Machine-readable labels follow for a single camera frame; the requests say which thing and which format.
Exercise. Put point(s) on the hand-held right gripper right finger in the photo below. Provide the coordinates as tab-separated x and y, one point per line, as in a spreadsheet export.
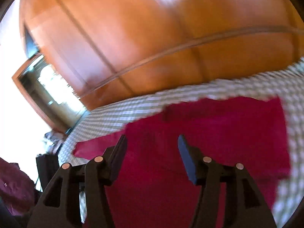
186	156

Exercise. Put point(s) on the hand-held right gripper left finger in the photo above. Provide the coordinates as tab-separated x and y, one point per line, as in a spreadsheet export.
120	156

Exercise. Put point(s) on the dark red garment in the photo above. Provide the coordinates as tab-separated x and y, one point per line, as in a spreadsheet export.
213	128

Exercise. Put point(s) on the bed with green checked sheet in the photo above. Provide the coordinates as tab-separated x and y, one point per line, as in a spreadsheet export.
142	104

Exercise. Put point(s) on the black boxy object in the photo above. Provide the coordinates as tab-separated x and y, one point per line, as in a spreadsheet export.
47	171

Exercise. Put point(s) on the wood framed glazed door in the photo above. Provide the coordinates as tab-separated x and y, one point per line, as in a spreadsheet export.
47	80

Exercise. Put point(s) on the maroon fabric item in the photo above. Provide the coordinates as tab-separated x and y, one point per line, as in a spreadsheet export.
16	185

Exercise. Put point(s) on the wooden wardrobe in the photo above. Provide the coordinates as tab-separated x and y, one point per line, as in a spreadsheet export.
142	28

